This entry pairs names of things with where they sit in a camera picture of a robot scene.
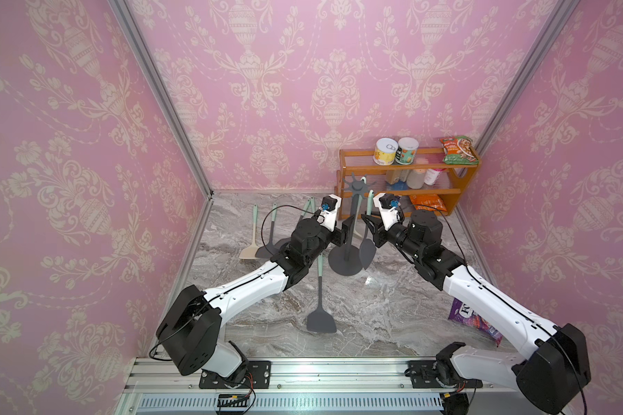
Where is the orange snack bag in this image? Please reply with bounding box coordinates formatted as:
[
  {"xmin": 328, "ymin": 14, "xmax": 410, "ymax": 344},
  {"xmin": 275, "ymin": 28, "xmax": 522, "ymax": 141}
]
[{"xmin": 409, "ymin": 195, "xmax": 448, "ymax": 214}]

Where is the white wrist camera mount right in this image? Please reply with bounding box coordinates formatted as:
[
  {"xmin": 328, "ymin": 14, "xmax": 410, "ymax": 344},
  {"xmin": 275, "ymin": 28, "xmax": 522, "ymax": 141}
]
[{"xmin": 373, "ymin": 193, "xmax": 404, "ymax": 231}]

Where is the purple Foxs candy bag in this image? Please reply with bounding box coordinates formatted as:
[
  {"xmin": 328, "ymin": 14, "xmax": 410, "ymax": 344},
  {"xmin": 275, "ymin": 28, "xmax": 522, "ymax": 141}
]
[{"xmin": 448, "ymin": 298, "xmax": 503, "ymax": 347}]

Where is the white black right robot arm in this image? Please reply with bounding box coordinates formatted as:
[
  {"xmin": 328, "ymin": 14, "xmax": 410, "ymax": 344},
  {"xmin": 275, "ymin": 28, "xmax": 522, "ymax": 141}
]
[{"xmin": 363, "ymin": 209, "xmax": 591, "ymax": 414}]

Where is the yellow pineapple can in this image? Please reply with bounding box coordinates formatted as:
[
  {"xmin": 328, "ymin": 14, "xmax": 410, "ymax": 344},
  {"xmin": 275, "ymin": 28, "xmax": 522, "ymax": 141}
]
[{"xmin": 373, "ymin": 138, "xmax": 399, "ymax": 166}]

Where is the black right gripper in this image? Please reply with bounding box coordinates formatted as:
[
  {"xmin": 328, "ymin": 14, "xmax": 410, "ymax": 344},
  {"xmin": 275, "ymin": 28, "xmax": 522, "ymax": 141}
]
[{"xmin": 363, "ymin": 210, "xmax": 426, "ymax": 265}]

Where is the red green snack bag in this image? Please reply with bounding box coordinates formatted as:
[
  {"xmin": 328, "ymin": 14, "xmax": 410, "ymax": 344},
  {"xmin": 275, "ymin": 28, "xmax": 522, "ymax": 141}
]
[{"xmin": 440, "ymin": 136, "xmax": 479, "ymax": 165}]

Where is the green label can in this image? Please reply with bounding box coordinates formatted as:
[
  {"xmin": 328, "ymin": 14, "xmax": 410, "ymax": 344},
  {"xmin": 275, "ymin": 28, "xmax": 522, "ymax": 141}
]
[{"xmin": 396, "ymin": 137, "xmax": 419, "ymax": 165}]

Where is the grey utensil rack stand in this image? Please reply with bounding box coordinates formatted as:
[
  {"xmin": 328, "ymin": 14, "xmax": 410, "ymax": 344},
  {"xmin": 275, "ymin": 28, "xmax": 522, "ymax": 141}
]
[{"xmin": 328, "ymin": 175, "xmax": 370, "ymax": 277}]

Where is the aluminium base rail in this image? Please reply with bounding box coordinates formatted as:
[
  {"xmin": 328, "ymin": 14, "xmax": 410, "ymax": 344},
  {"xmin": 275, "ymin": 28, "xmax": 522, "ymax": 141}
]
[{"xmin": 116, "ymin": 357, "xmax": 538, "ymax": 414}]

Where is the mint grey ladle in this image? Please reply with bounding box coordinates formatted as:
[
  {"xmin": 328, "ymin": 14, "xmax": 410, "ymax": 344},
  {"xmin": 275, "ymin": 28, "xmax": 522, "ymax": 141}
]
[{"xmin": 359, "ymin": 190, "xmax": 377, "ymax": 270}]

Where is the pink lid white jar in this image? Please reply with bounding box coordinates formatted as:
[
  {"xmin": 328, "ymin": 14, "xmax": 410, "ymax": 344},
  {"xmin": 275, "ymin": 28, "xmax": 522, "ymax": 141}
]
[{"xmin": 406, "ymin": 168, "xmax": 427, "ymax": 190}]

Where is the mint grey solid spatula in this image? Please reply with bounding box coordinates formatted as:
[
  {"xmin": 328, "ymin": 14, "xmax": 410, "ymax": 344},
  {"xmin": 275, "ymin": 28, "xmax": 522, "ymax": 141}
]
[{"xmin": 306, "ymin": 255, "xmax": 337, "ymax": 334}]

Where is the wooden three-tier shelf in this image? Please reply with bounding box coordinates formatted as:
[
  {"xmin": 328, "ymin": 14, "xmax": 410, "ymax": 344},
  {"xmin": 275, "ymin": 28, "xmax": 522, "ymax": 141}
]
[{"xmin": 335, "ymin": 147, "xmax": 481, "ymax": 214}]

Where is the mint grey slotted turner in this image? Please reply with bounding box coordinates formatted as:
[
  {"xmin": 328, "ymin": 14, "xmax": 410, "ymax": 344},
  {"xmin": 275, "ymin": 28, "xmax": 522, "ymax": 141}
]
[{"xmin": 255, "ymin": 203, "xmax": 278, "ymax": 259}]

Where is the mint beige scraper spatula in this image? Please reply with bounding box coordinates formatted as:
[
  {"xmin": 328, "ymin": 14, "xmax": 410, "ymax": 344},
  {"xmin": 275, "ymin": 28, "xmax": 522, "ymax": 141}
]
[{"xmin": 239, "ymin": 205, "xmax": 259, "ymax": 260}]

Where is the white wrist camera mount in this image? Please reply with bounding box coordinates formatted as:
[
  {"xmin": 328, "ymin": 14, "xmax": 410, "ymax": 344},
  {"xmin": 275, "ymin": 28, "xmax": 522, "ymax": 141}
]
[
  {"xmin": 318, "ymin": 195, "xmax": 342, "ymax": 232},
  {"xmin": 373, "ymin": 193, "xmax": 404, "ymax": 231}
]

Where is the white pink bottle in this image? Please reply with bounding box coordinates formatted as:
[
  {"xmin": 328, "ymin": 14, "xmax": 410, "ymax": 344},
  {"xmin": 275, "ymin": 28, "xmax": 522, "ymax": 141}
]
[{"xmin": 423, "ymin": 169, "xmax": 443, "ymax": 188}]

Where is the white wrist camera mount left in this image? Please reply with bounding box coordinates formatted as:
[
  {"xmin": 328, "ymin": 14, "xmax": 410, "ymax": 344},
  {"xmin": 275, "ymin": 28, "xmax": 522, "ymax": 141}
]
[{"xmin": 318, "ymin": 195, "xmax": 342, "ymax": 232}]

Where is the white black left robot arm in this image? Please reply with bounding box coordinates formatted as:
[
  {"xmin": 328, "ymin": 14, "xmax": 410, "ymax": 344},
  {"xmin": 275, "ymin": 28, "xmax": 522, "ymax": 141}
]
[{"xmin": 156, "ymin": 212, "xmax": 355, "ymax": 383}]

